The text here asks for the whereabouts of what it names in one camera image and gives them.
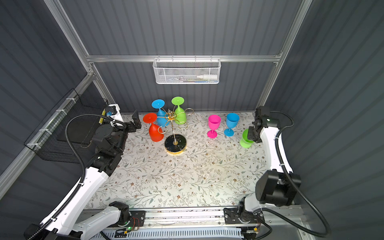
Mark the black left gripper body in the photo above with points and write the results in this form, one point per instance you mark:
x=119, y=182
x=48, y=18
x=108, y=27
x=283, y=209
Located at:
x=130, y=129

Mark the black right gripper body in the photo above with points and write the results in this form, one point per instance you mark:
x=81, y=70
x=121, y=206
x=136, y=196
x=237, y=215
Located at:
x=251, y=135

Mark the green wine glass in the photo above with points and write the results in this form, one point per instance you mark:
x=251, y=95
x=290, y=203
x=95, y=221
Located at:
x=245, y=142
x=180, y=115

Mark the blue wine glass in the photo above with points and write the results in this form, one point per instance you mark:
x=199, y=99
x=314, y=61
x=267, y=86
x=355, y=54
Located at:
x=231, y=121
x=161, y=120

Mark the red wine glass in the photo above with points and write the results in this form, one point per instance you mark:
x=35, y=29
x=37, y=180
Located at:
x=155, y=131

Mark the pink wine glass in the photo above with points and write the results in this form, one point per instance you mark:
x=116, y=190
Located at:
x=214, y=123

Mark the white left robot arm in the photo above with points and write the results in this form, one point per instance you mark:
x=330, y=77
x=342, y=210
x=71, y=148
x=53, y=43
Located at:
x=110, y=139

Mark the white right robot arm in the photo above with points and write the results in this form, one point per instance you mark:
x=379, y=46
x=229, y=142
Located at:
x=273, y=187

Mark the white vented cover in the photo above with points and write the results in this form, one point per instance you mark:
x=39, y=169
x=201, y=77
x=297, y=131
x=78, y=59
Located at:
x=181, y=233

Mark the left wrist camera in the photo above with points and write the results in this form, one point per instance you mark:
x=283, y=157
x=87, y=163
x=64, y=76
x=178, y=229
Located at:
x=113, y=111

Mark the gold wire glass rack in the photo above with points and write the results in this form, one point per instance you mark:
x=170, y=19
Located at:
x=175, y=144

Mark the white mesh wall basket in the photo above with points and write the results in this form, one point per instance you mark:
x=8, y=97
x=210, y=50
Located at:
x=187, y=72

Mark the black wire side basket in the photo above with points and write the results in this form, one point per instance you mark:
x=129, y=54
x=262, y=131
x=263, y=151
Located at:
x=49, y=141

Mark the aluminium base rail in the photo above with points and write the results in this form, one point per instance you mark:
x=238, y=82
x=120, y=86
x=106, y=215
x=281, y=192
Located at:
x=204, y=217

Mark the right aluminium corner post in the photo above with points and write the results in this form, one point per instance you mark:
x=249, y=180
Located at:
x=286, y=47

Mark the aluminium corner frame post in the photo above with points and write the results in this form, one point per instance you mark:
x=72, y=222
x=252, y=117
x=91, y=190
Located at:
x=93, y=75

